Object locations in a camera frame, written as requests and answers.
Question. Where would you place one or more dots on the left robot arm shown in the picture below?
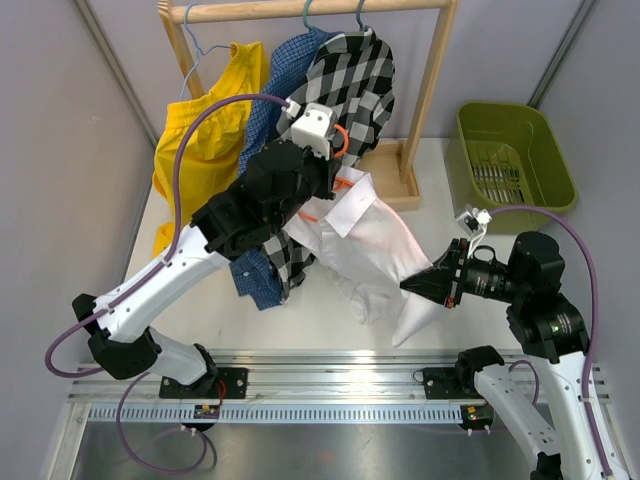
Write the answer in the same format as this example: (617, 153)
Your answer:
(279, 180)

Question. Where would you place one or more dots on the white slotted cable duct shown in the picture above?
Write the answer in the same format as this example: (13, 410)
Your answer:
(241, 413)

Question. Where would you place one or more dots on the blue checked shirt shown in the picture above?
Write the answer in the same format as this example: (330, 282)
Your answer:
(269, 272)

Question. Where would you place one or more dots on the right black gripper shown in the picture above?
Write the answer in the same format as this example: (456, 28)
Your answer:
(433, 281)

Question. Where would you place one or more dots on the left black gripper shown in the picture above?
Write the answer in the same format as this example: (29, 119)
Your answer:
(327, 167)

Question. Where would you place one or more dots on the light blue wire hanger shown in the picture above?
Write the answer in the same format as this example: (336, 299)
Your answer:
(199, 52)

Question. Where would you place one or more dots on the green plastic basket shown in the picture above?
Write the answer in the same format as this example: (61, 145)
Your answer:
(503, 154)

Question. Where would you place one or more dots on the teal hanger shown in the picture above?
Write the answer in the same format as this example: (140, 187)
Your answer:
(306, 14)

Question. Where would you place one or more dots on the wooden clothes rack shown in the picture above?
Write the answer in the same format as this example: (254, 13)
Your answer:
(392, 163)

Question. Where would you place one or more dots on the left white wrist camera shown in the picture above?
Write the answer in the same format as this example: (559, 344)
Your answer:
(311, 127)

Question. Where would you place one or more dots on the aluminium mounting rail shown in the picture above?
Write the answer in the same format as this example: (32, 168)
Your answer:
(314, 376)

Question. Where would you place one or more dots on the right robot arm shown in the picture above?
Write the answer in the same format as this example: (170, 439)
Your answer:
(575, 443)

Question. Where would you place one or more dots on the yellow garment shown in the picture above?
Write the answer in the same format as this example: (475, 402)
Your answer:
(210, 160)

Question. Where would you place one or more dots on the grey blue hanger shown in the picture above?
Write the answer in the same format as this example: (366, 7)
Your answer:
(359, 10)

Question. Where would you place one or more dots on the black white checked shirt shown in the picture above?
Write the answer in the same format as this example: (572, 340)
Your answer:
(353, 74)

